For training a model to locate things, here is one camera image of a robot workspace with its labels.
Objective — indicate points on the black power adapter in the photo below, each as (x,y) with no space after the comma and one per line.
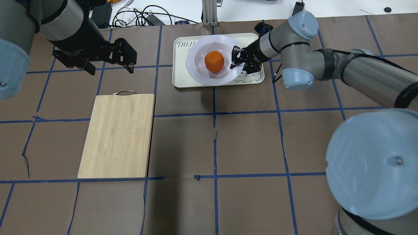
(299,7)

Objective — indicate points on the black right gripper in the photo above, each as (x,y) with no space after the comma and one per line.
(251,55)

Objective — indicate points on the orange fruit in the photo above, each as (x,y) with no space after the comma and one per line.
(214,61)

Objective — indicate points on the cream rectangular tray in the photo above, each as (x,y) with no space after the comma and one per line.
(180,76)

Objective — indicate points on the wooden cutting board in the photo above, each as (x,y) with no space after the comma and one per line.
(118,140)

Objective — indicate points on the aluminium frame post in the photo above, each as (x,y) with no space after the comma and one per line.
(209,13)

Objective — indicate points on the white round plate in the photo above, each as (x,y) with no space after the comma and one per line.
(195,60)

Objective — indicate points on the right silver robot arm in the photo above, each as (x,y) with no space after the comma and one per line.
(372,157)

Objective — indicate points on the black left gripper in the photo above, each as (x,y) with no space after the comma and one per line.
(85,39)

